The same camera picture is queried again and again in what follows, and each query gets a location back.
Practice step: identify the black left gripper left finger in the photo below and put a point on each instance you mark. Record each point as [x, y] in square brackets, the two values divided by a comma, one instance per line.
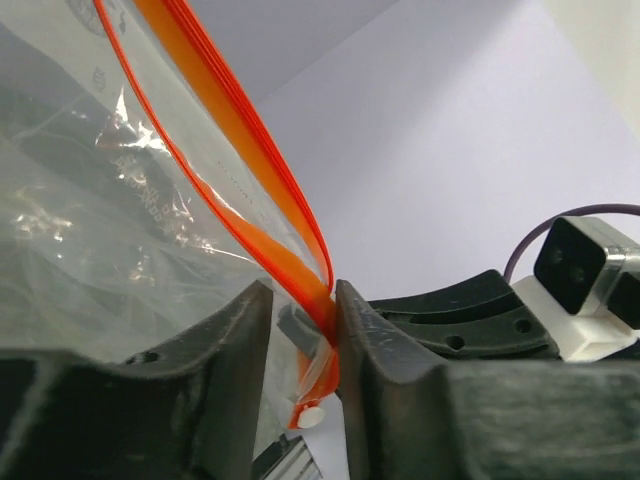
[219, 364]

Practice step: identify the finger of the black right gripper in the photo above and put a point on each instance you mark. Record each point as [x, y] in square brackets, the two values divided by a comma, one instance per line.
[479, 318]

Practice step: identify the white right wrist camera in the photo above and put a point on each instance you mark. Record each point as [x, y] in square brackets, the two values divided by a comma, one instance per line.
[585, 290]

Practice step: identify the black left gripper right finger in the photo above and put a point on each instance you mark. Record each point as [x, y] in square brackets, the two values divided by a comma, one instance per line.
[394, 397]

